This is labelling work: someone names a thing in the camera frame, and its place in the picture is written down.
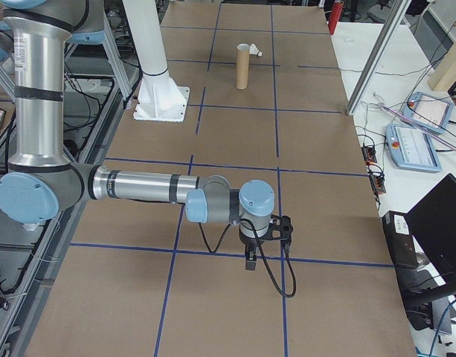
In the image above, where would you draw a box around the orange black adapter board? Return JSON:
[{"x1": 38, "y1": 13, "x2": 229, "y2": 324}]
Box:
[
  {"x1": 361, "y1": 144, "x2": 378, "y2": 165},
  {"x1": 368, "y1": 171, "x2": 388, "y2": 195}
]

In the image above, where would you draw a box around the black mini computer box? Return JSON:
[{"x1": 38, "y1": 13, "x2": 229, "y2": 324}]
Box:
[{"x1": 382, "y1": 210, "x2": 419, "y2": 270}]

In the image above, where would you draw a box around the brown cardboard tube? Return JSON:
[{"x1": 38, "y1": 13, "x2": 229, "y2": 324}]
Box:
[{"x1": 234, "y1": 43, "x2": 252, "y2": 91}]

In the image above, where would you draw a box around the black power adapter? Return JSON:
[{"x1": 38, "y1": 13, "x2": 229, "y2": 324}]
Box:
[{"x1": 405, "y1": 293, "x2": 454, "y2": 332}]

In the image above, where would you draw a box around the black monitor stand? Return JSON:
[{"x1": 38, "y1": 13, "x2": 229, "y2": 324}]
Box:
[{"x1": 400, "y1": 273, "x2": 456, "y2": 312}]

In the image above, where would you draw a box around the light blue teach pendant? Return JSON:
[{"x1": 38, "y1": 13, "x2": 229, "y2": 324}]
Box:
[
  {"x1": 400, "y1": 91, "x2": 456, "y2": 136},
  {"x1": 383, "y1": 123, "x2": 443, "y2": 174}
]

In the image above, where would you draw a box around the black monitor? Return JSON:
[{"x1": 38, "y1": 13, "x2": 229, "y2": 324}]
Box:
[{"x1": 403, "y1": 173, "x2": 456, "y2": 287}]

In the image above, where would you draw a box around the red cylinder tube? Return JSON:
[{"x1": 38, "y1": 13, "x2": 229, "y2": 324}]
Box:
[{"x1": 329, "y1": 0, "x2": 345, "y2": 36}]

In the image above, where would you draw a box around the pale wooden beam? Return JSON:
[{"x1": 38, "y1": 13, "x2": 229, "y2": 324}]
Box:
[{"x1": 427, "y1": 28, "x2": 456, "y2": 93}]

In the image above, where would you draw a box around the short black wrist cable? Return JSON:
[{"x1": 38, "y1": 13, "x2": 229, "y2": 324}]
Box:
[{"x1": 197, "y1": 221, "x2": 233, "y2": 255}]

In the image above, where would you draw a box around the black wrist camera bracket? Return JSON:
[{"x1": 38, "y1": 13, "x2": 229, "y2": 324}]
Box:
[{"x1": 267, "y1": 213, "x2": 295, "y2": 242}]

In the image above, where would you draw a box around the long black wrist cable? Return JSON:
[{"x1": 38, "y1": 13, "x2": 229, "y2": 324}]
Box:
[{"x1": 240, "y1": 219, "x2": 298, "y2": 298}]

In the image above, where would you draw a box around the white square base plate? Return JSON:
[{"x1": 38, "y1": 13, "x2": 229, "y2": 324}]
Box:
[{"x1": 132, "y1": 84, "x2": 192, "y2": 123}]

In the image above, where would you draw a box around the blue cable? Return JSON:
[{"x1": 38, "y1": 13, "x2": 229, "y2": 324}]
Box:
[{"x1": 428, "y1": 297, "x2": 456, "y2": 357}]

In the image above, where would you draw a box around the thin black table cable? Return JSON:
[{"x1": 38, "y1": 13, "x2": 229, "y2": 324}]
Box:
[{"x1": 337, "y1": 59, "x2": 440, "y2": 77}]

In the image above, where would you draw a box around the white pedestal column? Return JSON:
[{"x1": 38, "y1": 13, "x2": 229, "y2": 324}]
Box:
[{"x1": 121, "y1": 0, "x2": 181, "y2": 116}]

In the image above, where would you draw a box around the aluminium profile post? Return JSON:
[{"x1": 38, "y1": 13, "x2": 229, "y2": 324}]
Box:
[{"x1": 345, "y1": 0, "x2": 419, "y2": 118}]

